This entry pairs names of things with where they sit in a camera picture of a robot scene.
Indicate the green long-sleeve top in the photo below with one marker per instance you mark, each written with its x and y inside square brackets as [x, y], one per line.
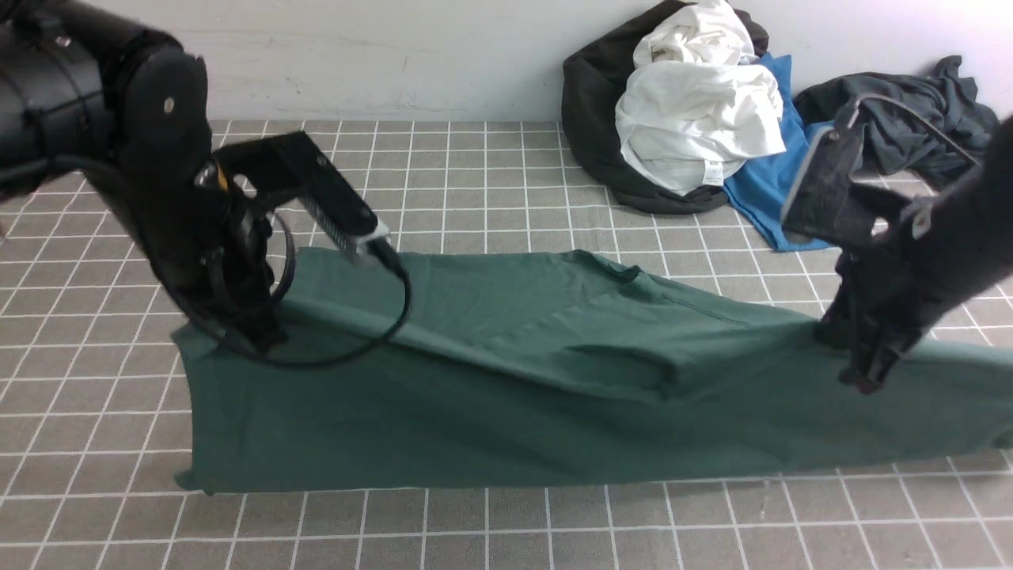
[554, 369]

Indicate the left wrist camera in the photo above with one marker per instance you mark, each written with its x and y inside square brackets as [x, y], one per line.
[291, 167]

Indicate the dark grey crumpled shirt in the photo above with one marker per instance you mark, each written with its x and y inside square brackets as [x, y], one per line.
[898, 114]

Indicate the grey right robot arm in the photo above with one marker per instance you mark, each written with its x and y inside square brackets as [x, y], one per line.
[968, 249]

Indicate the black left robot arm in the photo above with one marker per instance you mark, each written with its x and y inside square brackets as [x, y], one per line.
[125, 105]

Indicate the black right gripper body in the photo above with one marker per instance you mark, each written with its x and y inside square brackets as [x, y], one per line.
[880, 310]

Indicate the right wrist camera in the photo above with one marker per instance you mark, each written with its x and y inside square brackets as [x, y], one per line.
[826, 203]

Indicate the white crumpled shirt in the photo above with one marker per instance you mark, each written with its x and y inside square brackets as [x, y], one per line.
[698, 104]

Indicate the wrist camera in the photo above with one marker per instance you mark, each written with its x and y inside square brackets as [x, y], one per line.
[826, 203]
[291, 167]

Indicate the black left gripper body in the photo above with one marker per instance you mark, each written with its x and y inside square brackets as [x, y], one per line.
[207, 243]

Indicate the black crumpled garment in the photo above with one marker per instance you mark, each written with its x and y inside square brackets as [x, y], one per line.
[594, 79]

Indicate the blue t-shirt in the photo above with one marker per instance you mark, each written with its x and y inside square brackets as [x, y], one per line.
[759, 189]

